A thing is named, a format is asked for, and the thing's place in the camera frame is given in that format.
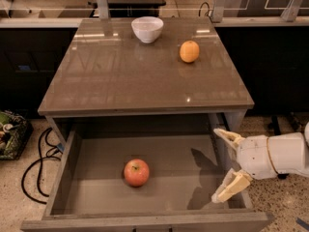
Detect black cable behind counter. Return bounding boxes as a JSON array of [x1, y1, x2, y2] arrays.
[[198, 1, 213, 18]]

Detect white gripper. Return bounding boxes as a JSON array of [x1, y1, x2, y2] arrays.
[[211, 129, 276, 203]]

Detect black wheeled stand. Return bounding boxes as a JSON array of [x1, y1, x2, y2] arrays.
[[267, 115, 297, 182]]

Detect dark basket with items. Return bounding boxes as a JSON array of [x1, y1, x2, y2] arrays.
[[0, 111, 33, 160]]

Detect orange fruit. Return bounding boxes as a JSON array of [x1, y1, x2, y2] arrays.
[[180, 41, 200, 63]]

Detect open grey top drawer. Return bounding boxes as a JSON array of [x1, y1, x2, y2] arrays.
[[20, 113, 275, 232]]

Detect white ceramic bowl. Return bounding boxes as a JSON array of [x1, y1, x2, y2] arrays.
[[131, 16, 164, 44]]

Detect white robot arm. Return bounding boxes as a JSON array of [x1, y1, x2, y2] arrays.
[[211, 124, 309, 203]]

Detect red apple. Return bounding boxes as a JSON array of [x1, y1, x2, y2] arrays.
[[124, 159, 150, 188]]

